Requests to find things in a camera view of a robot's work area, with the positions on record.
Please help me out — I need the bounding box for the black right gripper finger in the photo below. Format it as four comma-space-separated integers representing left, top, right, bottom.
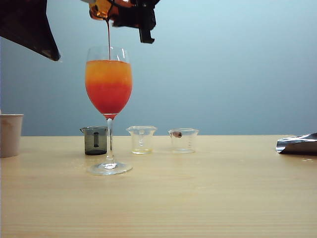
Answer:
111, 3, 140, 28
137, 0, 160, 44

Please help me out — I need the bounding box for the amber measuring cup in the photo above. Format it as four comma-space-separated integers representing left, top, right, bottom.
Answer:
88, 0, 137, 22

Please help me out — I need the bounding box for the clear measuring cup yellow residue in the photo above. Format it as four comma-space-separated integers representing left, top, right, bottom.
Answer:
125, 125, 158, 155

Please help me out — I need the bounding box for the clear measuring cup brown spot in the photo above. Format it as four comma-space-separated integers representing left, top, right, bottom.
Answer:
167, 128, 200, 154

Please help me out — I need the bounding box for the grey tinted measuring cup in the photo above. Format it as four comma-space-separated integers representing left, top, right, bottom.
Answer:
79, 126, 109, 156

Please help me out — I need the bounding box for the beige paper cup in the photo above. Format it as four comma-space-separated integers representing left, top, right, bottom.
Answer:
0, 114, 24, 159

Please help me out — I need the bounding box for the wine glass with juice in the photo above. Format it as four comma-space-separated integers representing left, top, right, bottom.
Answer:
85, 46, 134, 177

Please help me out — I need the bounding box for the silver foil bag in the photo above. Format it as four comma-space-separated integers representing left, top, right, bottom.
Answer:
274, 132, 317, 156

